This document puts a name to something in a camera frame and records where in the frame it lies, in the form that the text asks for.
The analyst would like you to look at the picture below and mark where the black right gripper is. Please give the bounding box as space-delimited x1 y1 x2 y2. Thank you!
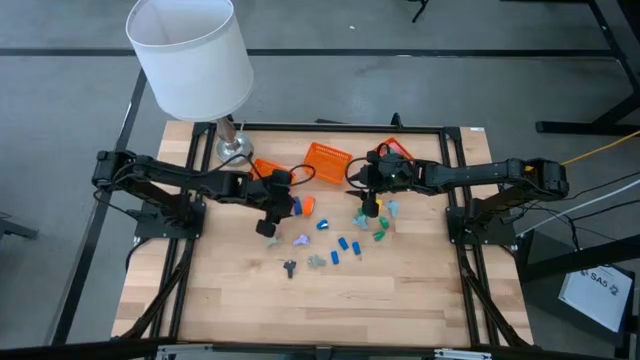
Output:
344 149 416 219

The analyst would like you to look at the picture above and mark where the orange plastic basket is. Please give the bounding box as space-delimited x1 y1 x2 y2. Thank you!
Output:
374 136 415 162
249 157 297 185
303 141 354 185

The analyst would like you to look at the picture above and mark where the white shade table lamp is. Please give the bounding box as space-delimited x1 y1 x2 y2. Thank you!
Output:
124 0 255 168

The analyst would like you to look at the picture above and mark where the black tripod leg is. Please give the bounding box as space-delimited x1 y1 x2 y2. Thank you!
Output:
407 0 432 24

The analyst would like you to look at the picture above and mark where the black desk leg bar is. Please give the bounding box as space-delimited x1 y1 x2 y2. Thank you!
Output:
519 233 640 282

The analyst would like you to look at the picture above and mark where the black crossbar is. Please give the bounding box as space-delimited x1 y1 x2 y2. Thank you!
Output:
0 338 640 360

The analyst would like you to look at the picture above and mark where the white labelled box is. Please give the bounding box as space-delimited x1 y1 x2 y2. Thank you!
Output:
557 264 634 334

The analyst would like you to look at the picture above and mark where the black stand foot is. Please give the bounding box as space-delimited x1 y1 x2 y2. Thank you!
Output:
0 212 39 241

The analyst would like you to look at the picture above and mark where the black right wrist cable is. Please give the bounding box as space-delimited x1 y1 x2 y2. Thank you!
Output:
344 156 374 187

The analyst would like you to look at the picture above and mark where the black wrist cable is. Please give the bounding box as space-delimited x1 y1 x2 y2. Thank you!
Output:
287 163 317 188
344 156 374 187

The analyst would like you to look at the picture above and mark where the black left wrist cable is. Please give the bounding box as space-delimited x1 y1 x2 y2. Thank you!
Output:
287 163 317 188

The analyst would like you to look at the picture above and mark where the black aluminium table frame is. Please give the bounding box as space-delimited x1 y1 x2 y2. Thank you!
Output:
112 113 534 351

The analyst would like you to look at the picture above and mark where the silver metal bracket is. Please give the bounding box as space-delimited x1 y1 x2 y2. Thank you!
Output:
155 343 216 360
433 348 494 360

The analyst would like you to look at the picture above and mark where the black desk frame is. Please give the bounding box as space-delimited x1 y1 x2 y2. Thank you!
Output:
534 0 640 137

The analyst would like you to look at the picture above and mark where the white cable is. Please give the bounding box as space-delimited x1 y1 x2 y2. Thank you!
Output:
514 178 640 237

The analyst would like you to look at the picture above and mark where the yellow extension cable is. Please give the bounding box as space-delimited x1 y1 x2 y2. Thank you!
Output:
559 130 640 166

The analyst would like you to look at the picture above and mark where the black power cable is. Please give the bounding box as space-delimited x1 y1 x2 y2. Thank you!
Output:
519 171 640 251

